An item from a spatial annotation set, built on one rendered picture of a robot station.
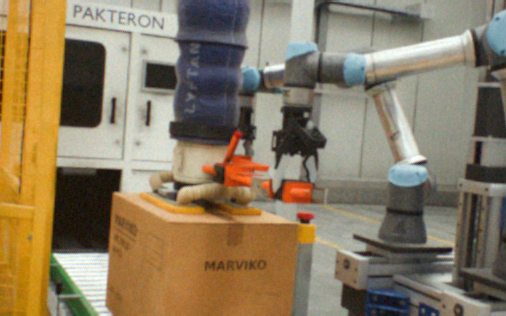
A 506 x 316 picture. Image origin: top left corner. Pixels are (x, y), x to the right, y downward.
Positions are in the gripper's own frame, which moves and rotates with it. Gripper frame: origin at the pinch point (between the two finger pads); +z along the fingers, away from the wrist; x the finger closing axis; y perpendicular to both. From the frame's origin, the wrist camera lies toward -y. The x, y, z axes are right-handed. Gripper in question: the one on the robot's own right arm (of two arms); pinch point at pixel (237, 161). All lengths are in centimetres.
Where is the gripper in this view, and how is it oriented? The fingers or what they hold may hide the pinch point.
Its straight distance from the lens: 259.0
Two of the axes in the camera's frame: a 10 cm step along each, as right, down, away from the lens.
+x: 8.9, 0.4, 4.5
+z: -0.8, 10.0, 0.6
